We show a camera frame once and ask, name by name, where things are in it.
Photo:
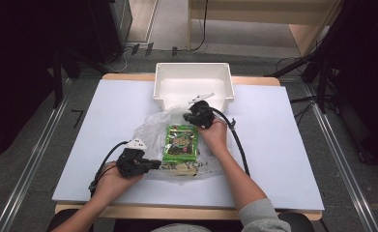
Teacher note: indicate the green snack packet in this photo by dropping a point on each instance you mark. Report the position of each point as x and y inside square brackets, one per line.
[180, 143]

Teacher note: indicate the person's right hand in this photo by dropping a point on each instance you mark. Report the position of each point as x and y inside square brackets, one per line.
[216, 137]

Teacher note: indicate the black curtain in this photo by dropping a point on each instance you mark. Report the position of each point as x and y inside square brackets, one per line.
[22, 64]
[367, 64]

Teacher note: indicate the black cabinet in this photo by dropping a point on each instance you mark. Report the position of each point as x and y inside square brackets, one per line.
[110, 29]

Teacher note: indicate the white plastic bin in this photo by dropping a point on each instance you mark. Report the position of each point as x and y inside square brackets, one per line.
[193, 83]

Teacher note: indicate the light wooden shelf unit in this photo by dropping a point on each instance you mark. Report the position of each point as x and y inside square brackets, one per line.
[302, 32]

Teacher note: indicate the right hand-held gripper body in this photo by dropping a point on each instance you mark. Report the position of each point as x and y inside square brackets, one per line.
[204, 114]

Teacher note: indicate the person's grey clothing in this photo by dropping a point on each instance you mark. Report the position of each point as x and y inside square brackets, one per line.
[264, 217]

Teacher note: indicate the person's left hand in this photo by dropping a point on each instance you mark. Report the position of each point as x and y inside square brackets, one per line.
[112, 185]

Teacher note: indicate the black power plug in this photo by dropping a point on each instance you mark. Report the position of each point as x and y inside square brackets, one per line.
[174, 51]
[135, 49]
[149, 49]

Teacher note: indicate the translucent printed plastic bag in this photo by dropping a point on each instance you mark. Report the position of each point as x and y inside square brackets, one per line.
[149, 132]

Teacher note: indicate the white board sheet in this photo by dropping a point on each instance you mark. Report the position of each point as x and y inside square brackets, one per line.
[273, 145]

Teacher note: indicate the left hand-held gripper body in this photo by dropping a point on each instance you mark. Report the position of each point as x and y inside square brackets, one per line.
[131, 162]

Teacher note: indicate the metal floor rail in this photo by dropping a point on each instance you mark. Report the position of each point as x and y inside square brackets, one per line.
[341, 161]
[32, 161]

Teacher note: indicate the black tripod stand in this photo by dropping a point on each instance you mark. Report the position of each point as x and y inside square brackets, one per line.
[322, 77]

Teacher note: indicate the black stand leg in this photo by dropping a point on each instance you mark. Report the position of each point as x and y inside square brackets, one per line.
[58, 80]

